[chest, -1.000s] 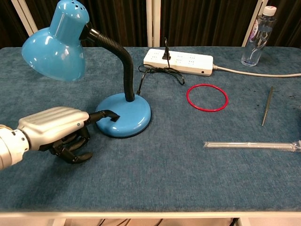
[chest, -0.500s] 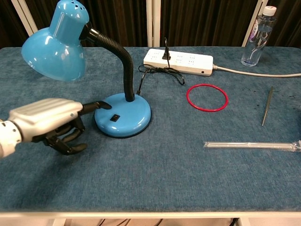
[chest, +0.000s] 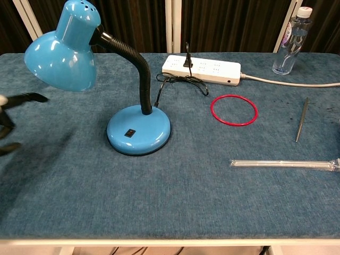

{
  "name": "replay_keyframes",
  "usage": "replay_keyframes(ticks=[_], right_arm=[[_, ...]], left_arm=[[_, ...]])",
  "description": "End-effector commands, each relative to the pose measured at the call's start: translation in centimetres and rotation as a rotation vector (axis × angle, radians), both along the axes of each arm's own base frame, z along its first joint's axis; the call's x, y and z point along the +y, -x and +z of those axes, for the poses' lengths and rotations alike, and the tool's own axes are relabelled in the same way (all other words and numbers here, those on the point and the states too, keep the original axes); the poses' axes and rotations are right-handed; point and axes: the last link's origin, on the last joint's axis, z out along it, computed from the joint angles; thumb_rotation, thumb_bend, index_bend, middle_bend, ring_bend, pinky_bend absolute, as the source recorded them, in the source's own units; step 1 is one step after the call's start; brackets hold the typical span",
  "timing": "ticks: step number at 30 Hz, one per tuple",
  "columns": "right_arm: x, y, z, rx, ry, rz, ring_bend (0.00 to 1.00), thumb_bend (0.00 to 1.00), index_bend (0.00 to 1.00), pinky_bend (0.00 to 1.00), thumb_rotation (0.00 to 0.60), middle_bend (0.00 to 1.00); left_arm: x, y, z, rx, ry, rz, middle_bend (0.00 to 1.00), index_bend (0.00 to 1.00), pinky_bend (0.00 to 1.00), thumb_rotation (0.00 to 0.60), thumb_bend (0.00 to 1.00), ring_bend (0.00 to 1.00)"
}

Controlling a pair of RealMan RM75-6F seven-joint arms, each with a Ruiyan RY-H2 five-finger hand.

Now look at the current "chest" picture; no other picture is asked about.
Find blue desk lamp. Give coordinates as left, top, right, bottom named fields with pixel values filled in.
left=24, top=0, right=172, bottom=157

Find red ring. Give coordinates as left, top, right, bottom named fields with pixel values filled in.
left=210, top=94, right=259, bottom=127

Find thin metal rod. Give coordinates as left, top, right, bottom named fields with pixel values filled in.
left=295, top=97, right=309, bottom=143

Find black lamp power cord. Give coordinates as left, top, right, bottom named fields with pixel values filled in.
left=154, top=42, right=209, bottom=107

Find blue table cloth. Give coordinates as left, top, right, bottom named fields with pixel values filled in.
left=0, top=52, right=340, bottom=241

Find white power strip cable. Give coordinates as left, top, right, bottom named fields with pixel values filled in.
left=240, top=73, right=340, bottom=88

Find black curtain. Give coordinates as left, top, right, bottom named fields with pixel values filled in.
left=0, top=0, right=340, bottom=55

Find white partition post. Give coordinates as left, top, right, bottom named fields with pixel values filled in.
left=12, top=0, right=43, bottom=41
left=273, top=0, right=304, bottom=53
left=164, top=0, right=182, bottom=54

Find white power strip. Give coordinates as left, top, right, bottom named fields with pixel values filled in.
left=161, top=55, right=242, bottom=87

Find clear glass test tube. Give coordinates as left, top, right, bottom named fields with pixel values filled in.
left=229, top=158, right=340, bottom=173

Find clear plastic water bottle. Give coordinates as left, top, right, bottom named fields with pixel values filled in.
left=271, top=6, right=313, bottom=75

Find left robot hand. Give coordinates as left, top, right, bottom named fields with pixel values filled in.
left=0, top=92, right=50, bottom=157

